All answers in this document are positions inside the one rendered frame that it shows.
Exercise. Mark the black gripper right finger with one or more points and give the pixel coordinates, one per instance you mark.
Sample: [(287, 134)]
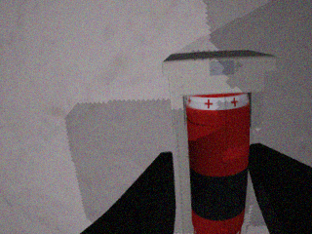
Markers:
[(283, 189)]

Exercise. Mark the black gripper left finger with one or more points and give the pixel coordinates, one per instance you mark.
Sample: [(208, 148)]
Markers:
[(148, 207)]

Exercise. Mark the red battery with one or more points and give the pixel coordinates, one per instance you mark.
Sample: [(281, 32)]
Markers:
[(218, 145)]

